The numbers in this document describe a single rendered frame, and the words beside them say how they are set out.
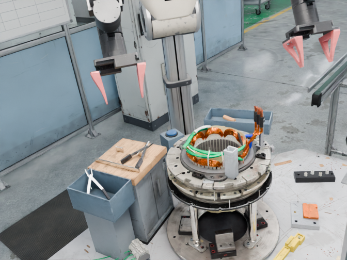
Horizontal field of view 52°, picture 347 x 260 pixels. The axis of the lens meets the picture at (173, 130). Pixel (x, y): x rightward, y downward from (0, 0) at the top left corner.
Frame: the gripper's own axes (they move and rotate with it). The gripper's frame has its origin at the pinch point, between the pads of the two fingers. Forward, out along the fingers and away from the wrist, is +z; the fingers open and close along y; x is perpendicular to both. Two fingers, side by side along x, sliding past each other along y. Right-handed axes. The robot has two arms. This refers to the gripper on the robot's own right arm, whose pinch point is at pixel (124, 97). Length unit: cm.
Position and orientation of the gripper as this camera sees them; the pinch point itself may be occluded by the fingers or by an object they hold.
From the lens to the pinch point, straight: 83.2
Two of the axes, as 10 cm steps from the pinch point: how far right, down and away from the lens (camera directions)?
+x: -1.3, 0.6, 9.9
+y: 9.7, -2.1, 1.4
